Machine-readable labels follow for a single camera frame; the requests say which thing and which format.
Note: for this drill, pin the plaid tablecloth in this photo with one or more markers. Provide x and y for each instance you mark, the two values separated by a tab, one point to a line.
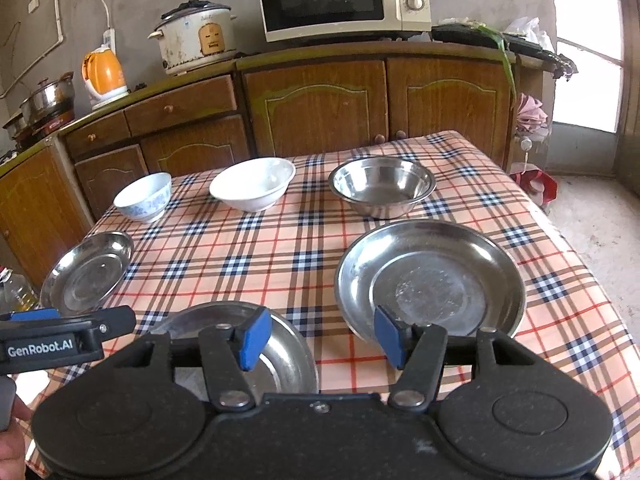
260	255

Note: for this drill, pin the small steel pot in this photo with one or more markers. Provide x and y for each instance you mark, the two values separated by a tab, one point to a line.
15	125

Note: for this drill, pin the orange electric kettle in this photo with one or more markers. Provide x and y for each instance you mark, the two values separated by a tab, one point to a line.
105	75

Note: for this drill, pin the green onion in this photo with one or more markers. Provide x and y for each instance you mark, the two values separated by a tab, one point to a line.
507	65

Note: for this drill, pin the plain white bowl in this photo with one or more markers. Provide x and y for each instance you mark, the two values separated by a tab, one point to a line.
252	185

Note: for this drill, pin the steel bowl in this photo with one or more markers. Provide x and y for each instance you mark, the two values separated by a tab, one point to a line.
382	187

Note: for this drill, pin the red bag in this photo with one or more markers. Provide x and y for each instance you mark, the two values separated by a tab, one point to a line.
542	185

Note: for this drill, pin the glass window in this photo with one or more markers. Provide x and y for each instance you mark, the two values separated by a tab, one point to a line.
585	60

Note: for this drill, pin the dark cloth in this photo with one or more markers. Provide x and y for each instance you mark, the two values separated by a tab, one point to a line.
564	65

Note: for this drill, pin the white wall conduit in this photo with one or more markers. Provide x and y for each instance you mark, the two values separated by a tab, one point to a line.
61	30

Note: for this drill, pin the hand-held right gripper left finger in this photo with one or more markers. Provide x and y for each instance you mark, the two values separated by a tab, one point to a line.
252	340

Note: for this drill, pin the small steel plate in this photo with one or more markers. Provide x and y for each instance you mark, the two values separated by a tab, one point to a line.
85	275

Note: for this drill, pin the clear plastic bag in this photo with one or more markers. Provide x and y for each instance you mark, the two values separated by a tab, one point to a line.
530	32

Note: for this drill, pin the white rice cooker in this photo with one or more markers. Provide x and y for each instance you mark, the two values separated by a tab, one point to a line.
195	40

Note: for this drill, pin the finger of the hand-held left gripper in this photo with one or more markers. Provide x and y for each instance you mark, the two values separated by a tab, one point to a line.
115	322

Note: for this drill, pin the lidded steel pot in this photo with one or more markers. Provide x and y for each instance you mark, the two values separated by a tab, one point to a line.
47	97

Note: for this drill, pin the cooking oil bottle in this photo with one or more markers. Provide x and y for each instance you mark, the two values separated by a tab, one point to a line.
17	295

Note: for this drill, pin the white ball ornament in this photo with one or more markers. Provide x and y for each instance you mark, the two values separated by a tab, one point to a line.
525	145

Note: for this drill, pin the medium steel plate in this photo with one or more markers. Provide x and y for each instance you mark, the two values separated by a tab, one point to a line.
285	355

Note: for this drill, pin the red induction cooker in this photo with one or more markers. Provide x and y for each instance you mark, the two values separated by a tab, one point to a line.
52	122

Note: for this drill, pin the white wall outlet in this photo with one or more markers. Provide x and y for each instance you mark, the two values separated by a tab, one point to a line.
33	5

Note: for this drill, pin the cream microwave oven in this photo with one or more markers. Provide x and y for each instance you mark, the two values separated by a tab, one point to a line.
325	0

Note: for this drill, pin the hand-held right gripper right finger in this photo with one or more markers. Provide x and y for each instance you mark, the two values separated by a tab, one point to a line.
390	335

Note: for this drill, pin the person's left hand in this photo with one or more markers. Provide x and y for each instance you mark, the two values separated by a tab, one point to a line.
21	412

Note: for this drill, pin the low wooden cabinet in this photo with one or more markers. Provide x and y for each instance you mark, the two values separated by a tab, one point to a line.
35	200

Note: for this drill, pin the blue patterned white bowl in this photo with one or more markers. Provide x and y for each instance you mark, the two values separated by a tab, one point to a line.
145	200

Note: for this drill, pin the wooden cabinet with drawers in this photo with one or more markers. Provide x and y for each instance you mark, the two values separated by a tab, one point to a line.
190	145

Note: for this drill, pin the large steel basin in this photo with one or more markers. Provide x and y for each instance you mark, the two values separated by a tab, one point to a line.
430	280

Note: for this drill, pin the white wall power strip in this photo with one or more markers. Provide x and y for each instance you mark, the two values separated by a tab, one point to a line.
109	42

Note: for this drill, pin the two-door wooden cabinet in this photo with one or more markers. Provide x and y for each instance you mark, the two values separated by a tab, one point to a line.
320	105

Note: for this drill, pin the black tray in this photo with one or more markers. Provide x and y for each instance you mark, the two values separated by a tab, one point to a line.
465	35

